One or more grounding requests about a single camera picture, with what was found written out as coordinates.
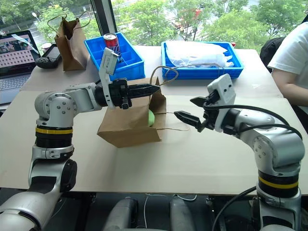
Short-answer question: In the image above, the pink lidded cup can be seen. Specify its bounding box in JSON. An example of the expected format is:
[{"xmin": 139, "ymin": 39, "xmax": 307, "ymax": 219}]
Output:
[{"xmin": 41, "ymin": 42, "xmax": 52, "ymax": 55}]

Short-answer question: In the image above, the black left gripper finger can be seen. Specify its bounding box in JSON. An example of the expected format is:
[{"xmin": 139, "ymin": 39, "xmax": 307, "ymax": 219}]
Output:
[
  {"xmin": 128, "ymin": 91, "xmax": 157, "ymax": 99},
  {"xmin": 127, "ymin": 84, "xmax": 161, "ymax": 93}
]

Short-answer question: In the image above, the clear plastic bags pile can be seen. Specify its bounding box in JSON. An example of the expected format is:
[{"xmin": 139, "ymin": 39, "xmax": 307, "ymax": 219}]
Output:
[{"xmin": 165, "ymin": 40, "xmax": 234, "ymax": 68}]

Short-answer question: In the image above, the thin white cable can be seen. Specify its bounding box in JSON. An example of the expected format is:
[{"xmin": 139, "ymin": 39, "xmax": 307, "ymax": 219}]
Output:
[{"xmin": 143, "ymin": 193, "xmax": 198, "ymax": 230}]

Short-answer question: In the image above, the grey rounded robot leg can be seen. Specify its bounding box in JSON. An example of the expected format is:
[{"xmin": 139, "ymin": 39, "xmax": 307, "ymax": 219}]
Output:
[
  {"xmin": 103, "ymin": 197, "xmax": 140, "ymax": 231},
  {"xmin": 169, "ymin": 198, "xmax": 196, "ymax": 231}
]

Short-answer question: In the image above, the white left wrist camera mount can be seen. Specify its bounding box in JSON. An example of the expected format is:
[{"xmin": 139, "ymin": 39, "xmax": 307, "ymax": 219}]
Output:
[{"xmin": 98, "ymin": 47, "xmax": 120, "ymax": 110}]

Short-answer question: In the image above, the black chair back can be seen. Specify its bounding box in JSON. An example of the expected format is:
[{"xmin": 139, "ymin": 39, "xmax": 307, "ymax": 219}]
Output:
[{"xmin": 259, "ymin": 36, "xmax": 286, "ymax": 73}]

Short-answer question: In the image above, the blue plastic crate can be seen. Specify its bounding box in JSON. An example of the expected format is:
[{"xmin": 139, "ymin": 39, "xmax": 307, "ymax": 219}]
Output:
[{"xmin": 161, "ymin": 41, "xmax": 245, "ymax": 80}]

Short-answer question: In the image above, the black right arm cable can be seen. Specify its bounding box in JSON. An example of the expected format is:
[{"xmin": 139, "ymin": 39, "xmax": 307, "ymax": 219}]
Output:
[{"xmin": 204, "ymin": 104, "xmax": 303, "ymax": 140}]

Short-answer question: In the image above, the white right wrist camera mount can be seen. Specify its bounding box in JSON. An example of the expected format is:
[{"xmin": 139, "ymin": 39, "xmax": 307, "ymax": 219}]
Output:
[{"xmin": 206, "ymin": 73, "xmax": 237, "ymax": 133}]

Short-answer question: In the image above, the brown paper bag standing upright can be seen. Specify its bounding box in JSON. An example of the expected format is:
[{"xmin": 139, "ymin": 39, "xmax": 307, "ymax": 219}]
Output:
[{"xmin": 47, "ymin": 10, "xmax": 91, "ymax": 72}]

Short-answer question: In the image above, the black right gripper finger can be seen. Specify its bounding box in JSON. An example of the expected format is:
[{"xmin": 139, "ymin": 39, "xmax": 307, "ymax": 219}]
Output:
[
  {"xmin": 173, "ymin": 110, "xmax": 203, "ymax": 133},
  {"xmin": 190, "ymin": 96, "xmax": 207, "ymax": 107}
]

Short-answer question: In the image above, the person in white t-shirt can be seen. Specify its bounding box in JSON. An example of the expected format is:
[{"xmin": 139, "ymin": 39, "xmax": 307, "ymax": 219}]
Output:
[{"xmin": 267, "ymin": 21, "xmax": 308, "ymax": 107}]

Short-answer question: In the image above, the black handheld controller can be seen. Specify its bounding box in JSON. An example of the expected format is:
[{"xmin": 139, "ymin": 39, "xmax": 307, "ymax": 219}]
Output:
[{"xmin": 35, "ymin": 43, "xmax": 62, "ymax": 70}]

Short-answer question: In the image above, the brown paper bag lying open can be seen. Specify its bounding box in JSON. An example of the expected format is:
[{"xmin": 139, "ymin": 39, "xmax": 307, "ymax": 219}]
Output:
[{"xmin": 96, "ymin": 65, "xmax": 191, "ymax": 148}]

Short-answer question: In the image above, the blue compartment bin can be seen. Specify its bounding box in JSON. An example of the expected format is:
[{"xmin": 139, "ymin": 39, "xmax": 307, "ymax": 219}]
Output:
[{"xmin": 83, "ymin": 32, "xmax": 145, "ymax": 81}]

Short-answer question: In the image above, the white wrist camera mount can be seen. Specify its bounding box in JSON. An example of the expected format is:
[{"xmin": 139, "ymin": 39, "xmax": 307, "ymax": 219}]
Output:
[
  {"xmin": 98, "ymin": 47, "xmax": 120, "ymax": 110},
  {"xmin": 206, "ymin": 73, "xmax": 237, "ymax": 133}
]

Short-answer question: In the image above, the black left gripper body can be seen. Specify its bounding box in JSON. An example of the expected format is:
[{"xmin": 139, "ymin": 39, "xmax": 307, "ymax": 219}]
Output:
[{"xmin": 108, "ymin": 78, "xmax": 133, "ymax": 110}]

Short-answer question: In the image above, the open laptop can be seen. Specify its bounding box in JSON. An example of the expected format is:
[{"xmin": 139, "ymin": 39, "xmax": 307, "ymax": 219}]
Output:
[{"xmin": 0, "ymin": 29, "xmax": 42, "ymax": 105}]

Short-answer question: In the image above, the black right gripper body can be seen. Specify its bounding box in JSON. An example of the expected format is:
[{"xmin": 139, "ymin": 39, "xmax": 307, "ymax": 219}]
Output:
[{"xmin": 201, "ymin": 92, "xmax": 221, "ymax": 131}]

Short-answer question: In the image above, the red and blue soda can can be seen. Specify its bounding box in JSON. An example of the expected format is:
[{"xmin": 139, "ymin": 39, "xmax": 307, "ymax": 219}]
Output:
[{"xmin": 103, "ymin": 33, "xmax": 124, "ymax": 64}]

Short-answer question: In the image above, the thick black cable loop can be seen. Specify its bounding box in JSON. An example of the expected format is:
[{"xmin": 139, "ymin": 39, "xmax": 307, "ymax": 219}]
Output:
[{"xmin": 211, "ymin": 186, "xmax": 258, "ymax": 231}]

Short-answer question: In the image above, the dark window frame pillar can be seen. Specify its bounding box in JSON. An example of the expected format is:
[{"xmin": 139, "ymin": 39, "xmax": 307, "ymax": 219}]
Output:
[{"xmin": 90, "ymin": 0, "xmax": 119, "ymax": 47}]

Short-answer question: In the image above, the light green plush toy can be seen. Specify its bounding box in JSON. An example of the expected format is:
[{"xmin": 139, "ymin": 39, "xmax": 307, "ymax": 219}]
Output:
[{"xmin": 147, "ymin": 109, "xmax": 156, "ymax": 128}]

